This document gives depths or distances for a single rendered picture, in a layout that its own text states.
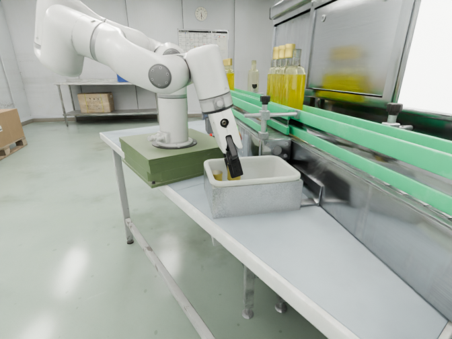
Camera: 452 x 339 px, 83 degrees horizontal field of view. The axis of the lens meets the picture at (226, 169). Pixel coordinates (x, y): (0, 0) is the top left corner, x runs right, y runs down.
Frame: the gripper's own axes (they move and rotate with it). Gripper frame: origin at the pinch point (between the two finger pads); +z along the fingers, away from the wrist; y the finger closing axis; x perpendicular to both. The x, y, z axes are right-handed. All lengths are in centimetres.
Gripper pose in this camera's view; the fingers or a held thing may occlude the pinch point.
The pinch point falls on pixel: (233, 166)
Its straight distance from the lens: 65.6
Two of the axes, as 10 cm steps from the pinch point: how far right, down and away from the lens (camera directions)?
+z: 2.5, 8.9, 3.9
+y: -2.0, -3.4, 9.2
